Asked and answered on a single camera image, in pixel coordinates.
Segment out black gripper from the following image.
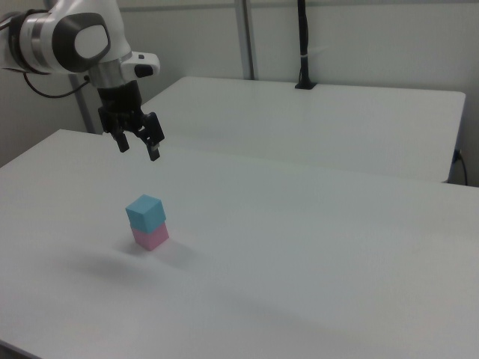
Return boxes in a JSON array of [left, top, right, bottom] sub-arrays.
[[97, 80, 165, 162]]

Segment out blue cube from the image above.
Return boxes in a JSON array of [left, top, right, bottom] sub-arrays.
[[125, 194, 167, 233]]

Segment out pink cube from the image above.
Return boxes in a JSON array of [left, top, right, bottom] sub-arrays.
[[130, 221, 170, 252]]

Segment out white rear table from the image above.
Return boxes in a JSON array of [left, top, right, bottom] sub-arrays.
[[141, 76, 467, 184]]

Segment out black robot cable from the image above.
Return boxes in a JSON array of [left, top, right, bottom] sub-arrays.
[[22, 70, 91, 99]]

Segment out grey wall partition post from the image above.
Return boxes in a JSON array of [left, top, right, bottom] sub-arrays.
[[234, 0, 260, 81]]

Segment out black camera pole with base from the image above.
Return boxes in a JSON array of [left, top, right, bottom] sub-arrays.
[[294, 0, 317, 90]]

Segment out black cable at table edge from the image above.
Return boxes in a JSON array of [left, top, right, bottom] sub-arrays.
[[454, 149, 469, 185]]

